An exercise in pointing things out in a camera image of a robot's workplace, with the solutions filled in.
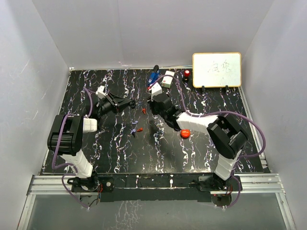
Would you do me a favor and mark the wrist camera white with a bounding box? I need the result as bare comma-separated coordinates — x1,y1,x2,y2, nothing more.
95,85,106,99
150,82,163,101

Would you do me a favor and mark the white whiteboard with wooden frame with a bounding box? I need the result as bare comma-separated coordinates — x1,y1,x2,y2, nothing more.
192,52,242,88

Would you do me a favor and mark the white and green box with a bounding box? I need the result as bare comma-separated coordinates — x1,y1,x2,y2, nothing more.
161,70,175,88

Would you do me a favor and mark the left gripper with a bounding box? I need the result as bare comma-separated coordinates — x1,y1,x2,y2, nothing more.
97,92,132,117

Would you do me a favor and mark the black earbud charging case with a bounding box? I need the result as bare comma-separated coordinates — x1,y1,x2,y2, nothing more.
130,101,136,108

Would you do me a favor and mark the red button device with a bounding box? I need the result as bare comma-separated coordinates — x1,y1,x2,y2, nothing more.
183,69,190,82

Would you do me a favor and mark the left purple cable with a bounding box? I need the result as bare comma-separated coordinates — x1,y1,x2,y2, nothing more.
52,86,95,209

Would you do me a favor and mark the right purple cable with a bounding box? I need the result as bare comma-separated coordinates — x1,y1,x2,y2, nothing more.
147,75,267,208

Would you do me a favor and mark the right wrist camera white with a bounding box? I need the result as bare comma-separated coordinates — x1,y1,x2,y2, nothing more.
150,82,163,101

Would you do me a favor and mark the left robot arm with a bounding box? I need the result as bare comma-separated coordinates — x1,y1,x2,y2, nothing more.
47,93,136,191

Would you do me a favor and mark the blue stapler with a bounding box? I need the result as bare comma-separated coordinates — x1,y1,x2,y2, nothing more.
147,65,160,87

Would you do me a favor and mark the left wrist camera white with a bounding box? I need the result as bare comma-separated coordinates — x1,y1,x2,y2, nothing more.
95,85,106,99

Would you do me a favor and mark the purple cable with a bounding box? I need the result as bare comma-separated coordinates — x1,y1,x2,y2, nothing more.
147,75,267,208
52,86,95,209

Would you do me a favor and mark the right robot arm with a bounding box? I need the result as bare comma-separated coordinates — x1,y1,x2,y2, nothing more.
147,93,248,190

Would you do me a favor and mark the aluminium frame rail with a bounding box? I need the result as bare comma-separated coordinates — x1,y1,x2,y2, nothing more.
18,173,296,230

